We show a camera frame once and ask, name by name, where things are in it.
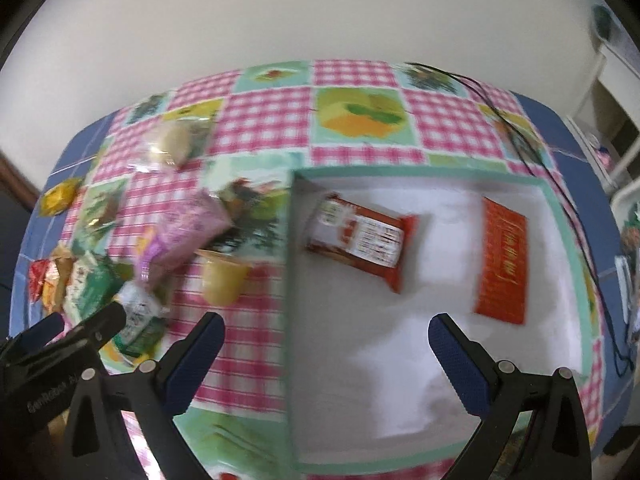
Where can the red packet with white label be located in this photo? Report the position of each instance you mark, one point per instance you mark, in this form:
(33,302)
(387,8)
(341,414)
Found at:
(370,240)

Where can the white and green snack packet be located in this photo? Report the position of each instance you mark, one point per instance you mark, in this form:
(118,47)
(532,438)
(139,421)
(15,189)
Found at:
(140,320)

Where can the pink snack packet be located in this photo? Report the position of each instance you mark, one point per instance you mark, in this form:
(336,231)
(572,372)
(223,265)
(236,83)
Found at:
(185,230)

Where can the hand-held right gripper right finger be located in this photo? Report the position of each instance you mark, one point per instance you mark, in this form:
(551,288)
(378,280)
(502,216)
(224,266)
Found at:
(457,365)

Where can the yellow jelly cup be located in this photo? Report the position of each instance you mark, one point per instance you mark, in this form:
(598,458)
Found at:
(222,280)

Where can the colourful clutter pile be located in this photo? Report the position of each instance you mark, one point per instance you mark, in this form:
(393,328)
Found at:
(630,240)

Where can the red wrapped candy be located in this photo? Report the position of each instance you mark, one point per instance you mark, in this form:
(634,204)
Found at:
(37,280)

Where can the dark green round object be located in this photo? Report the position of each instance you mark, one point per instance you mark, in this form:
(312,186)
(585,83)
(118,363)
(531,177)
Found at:
(602,20)

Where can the teal rimmed cardboard box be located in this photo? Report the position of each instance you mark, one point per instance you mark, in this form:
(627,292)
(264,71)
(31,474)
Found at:
(380,375)

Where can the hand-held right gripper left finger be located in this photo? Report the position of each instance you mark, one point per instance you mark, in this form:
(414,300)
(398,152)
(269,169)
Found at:
(195,360)

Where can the clear wrapped pale bun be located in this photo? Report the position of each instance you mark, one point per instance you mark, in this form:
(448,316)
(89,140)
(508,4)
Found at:
(172,142)

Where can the beige orange cake roll packet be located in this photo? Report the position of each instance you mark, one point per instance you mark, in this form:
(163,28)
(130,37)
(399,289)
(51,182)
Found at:
(56,275)

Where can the white shelf unit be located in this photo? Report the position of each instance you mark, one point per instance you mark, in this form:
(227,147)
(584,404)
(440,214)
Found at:
(612,70)

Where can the red snack packet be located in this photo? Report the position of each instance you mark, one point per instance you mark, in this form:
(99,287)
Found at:
(502,265)

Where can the pink checked printed tablecloth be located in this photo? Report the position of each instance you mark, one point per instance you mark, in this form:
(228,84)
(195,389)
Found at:
(260,125)

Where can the yellow wrapped candy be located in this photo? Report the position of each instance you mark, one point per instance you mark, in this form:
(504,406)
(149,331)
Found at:
(57,197)

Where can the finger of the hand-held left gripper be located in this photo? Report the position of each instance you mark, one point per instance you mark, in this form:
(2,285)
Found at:
(100,325)
(42,331)

